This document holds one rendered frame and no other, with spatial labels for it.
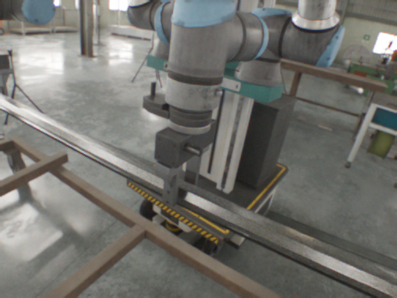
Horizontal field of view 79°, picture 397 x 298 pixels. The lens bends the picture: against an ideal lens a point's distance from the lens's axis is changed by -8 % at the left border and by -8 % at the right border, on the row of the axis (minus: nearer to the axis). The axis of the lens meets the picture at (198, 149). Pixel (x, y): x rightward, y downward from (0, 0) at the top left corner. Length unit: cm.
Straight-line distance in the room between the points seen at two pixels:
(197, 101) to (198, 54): 7
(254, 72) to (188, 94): 64
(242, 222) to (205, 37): 31
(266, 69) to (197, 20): 67
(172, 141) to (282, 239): 25
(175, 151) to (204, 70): 13
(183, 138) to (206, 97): 7
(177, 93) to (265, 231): 27
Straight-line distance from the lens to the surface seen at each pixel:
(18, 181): 162
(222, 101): 139
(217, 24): 39
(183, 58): 39
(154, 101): 46
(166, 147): 42
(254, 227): 48
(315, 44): 95
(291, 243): 47
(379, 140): 338
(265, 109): 141
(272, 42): 100
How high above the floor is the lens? 122
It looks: 28 degrees down
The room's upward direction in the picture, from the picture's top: 9 degrees clockwise
